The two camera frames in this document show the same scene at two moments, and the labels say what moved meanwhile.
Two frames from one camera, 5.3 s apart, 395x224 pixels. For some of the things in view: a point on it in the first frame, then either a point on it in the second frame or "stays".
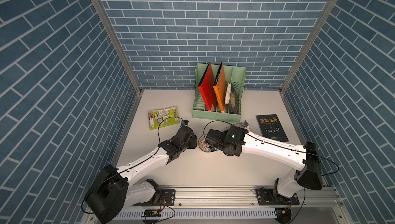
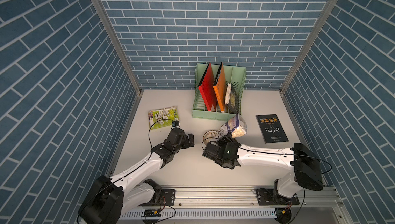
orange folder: [220, 89] stays
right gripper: [226, 132] to [228, 139]
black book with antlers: [270, 127] stays
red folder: [208, 90] stays
